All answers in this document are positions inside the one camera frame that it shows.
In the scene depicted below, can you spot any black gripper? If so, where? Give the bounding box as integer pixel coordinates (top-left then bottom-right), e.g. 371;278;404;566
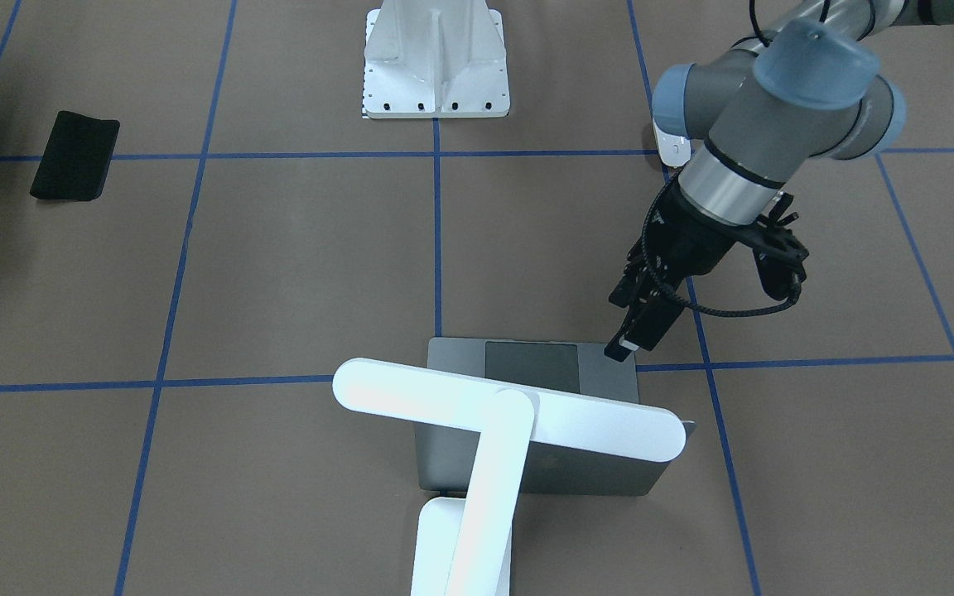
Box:
605;178;738;363

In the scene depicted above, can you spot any grey laptop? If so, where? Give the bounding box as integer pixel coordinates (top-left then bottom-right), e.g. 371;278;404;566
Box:
413;336;697;497

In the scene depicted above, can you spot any black mouse pad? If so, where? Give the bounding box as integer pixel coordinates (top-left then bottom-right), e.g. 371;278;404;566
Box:
29;110;121;201

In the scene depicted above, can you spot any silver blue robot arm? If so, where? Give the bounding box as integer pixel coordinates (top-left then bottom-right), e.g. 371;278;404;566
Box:
605;1;954;362

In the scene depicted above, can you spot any white computer mouse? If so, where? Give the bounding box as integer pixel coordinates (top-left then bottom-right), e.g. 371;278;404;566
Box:
653;121;692;170

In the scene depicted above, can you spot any white desk lamp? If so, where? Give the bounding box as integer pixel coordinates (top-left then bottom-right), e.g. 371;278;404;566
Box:
332;358;694;595

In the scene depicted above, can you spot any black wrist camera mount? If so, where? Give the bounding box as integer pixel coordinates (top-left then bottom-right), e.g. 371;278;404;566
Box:
752;211;809;303

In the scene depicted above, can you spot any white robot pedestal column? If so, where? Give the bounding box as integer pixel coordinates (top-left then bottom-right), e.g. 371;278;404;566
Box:
361;1;511;118

